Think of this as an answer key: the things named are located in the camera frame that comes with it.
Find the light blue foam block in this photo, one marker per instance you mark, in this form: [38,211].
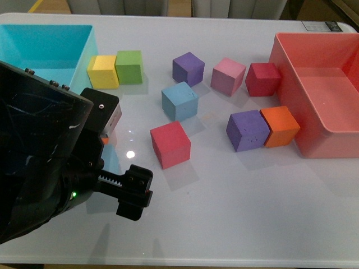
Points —
[110,158]
[179,102]

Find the pink foam block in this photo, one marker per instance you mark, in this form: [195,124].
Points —
[227,76]

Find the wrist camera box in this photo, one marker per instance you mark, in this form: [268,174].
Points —
[105,113]

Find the table label sticker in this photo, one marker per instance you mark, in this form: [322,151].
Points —
[323,26]

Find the yellow foam block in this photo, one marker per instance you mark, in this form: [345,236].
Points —
[102,72]

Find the red plastic bin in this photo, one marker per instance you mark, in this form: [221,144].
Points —
[319,86]

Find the dark red foam block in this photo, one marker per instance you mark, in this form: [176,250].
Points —
[262,79]

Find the green foam block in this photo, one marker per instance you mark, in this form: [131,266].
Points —
[129,67]

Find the orange foam block near bin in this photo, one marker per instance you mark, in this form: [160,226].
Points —
[105,140]

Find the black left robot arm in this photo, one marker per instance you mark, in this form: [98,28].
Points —
[51,147]

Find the purple foam block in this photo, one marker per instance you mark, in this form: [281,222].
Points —
[188,68]
[247,130]

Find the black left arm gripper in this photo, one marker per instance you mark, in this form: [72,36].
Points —
[84,174]

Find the cyan plastic bin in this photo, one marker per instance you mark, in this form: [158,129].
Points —
[54,52]

